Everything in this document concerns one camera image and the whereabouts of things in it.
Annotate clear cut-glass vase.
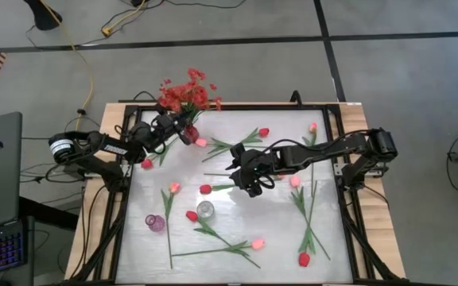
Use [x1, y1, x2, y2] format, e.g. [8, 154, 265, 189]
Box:
[196, 200, 215, 219]

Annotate yellow floor cable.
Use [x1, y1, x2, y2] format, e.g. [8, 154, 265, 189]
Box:
[40, 0, 95, 150]

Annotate black aluminium table frame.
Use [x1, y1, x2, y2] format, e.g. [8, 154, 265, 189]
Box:
[69, 103, 409, 286]

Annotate black arched cable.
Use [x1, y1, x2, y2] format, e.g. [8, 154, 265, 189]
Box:
[132, 90, 157, 102]

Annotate black floor cable cluster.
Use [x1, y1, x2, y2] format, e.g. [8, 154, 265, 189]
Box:
[20, 114, 105, 199]

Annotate purple glass vase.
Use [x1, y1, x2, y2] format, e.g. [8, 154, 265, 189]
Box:
[145, 214, 167, 234]

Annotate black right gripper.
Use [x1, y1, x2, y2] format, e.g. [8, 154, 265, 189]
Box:
[227, 149, 276, 199]

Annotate black chair base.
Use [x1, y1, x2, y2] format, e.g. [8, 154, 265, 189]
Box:
[22, 0, 63, 32]

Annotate red glass vase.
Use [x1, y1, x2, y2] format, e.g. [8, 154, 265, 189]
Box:
[184, 125, 200, 144]

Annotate red artificial tulip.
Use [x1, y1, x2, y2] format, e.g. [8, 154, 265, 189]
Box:
[297, 180, 319, 268]
[200, 126, 270, 164]
[199, 182, 238, 196]
[185, 210, 262, 269]

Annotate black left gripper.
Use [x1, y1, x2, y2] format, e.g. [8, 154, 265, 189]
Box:
[151, 114, 192, 140]

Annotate yellow cable with plug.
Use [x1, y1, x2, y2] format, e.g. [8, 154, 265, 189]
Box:
[100, 0, 147, 37]

